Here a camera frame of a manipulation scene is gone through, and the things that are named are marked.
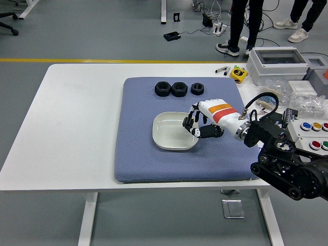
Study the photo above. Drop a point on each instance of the grey enclosure with clear lid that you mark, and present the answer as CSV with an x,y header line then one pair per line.
x,y
271,69

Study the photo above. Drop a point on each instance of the flat black device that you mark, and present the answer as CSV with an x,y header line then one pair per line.
x,y
172,36

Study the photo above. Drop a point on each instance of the white background desk leg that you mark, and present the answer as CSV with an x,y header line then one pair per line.
x,y
164,11

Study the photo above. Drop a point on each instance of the blue resistor strip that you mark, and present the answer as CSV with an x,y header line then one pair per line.
x,y
269,99

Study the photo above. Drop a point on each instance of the black bracket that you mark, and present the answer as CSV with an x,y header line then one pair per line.
x,y
176,17

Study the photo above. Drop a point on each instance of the grey box with orange part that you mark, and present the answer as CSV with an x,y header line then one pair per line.
x,y
316,77

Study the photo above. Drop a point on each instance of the blue-grey quilted mat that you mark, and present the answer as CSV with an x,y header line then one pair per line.
x,y
143,159

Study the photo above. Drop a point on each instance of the small white box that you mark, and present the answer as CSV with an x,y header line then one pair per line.
x,y
301,87

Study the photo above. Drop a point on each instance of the small black circuit module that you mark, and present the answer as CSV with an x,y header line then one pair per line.
x,y
290,114

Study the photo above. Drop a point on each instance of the yellow tape measure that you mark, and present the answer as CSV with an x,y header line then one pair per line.
x,y
238,74

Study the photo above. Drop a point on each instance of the black office chair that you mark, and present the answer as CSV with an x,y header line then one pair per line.
x,y
7,15

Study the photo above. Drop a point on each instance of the metal floor plate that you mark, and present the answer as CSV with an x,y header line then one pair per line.
x,y
232,208

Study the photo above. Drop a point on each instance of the person in white shoes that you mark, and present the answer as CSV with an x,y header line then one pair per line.
x,y
310,15

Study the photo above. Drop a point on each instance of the small black hex nut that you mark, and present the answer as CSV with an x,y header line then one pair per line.
x,y
197,89

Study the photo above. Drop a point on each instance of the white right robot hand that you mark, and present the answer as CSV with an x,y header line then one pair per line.
x,y
220,114

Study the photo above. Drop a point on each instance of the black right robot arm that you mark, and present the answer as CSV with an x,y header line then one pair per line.
x,y
276,146

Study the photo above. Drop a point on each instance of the beige resistor tape strip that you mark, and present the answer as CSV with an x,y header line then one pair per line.
x,y
264,104

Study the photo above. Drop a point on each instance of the clear crumpled plastic bag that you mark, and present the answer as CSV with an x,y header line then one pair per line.
x,y
307,103

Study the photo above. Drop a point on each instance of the grey box with coloured buttons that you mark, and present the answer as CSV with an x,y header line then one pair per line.
x,y
305,135

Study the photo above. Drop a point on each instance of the large black hex nut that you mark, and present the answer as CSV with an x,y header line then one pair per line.
x,y
179,89
163,89

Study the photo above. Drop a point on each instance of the black power adapter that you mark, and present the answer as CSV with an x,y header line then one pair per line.
x,y
207,20

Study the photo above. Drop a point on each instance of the white background desk foot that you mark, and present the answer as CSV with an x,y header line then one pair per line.
x,y
28,9

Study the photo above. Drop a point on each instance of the white table leg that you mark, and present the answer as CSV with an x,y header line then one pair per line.
x,y
271,220
87,220

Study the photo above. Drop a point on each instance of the person in black shoes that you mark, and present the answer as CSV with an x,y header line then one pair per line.
x,y
237,23

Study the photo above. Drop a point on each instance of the white power strip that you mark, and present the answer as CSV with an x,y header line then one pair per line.
x,y
220,29

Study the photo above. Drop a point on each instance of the white square dish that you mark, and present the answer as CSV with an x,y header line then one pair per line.
x,y
169,130

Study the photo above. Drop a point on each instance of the silver marker pen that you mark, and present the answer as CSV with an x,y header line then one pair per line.
x,y
222,69

